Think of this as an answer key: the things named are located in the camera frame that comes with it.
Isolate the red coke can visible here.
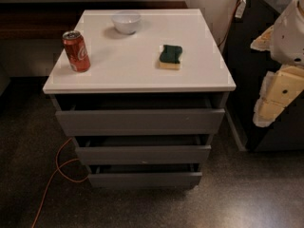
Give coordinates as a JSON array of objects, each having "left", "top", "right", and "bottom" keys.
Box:
[{"left": 63, "top": 30, "right": 90, "bottom": 72}]

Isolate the white tag on cable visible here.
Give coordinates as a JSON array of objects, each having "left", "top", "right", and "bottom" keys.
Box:
[{"left": 235, "top": 0, "right": 246, "bottom": 19}]

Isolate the grey drawer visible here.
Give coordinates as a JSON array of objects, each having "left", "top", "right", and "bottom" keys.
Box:
[
  {"left": 88, "top": 163, "right": 202, "bottom": 189},
  {"left": 56, "top": 108, "right": 225, "bottom": 136},
  {"left": 73, "top": 135, "right": 211, "bottom": 165}
]

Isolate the green and yellow sponge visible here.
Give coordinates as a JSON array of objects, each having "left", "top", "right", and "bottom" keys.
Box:
[{"left": 159, "top": 45, "right": 182, "bottom": 69}]

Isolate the grey bottom drawer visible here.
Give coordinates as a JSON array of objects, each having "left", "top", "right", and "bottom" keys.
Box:
[{"left": 88, "top": 163, "right": 202, "bottom": 189}]

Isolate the black side cabinet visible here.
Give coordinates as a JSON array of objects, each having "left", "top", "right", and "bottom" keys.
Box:
[{"left": 223, "top": 0, "right": 304, "bottom": 152}]

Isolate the dark wooden bench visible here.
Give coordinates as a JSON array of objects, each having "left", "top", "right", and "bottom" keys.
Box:
[{"left": 0, "top": 1, "right": 187, "bottom": 40}]

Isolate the orange cable on floor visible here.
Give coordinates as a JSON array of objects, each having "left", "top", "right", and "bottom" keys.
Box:
[{"left": 30, "top": 137, "right": 89, "bottom": 228}]

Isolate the grey top drawer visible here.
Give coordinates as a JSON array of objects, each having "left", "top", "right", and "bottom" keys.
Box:
[{"left": 56, "top": 108, "right": 225, "bottom": 136}]

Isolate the grey cabinet with white top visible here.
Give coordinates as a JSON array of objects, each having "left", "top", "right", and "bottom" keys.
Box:
[{"left": 42, "top": 9, "right": 238, "bottom": 189}]

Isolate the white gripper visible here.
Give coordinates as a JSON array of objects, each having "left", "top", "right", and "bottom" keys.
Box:
[{"left": 250, "top": 0, "right": 304, "bottom": 127}]

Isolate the white bowl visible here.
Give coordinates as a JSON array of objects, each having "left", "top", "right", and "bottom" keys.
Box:
[{"left": 111, "top": 10, "right": 142, "bottom": 34}]

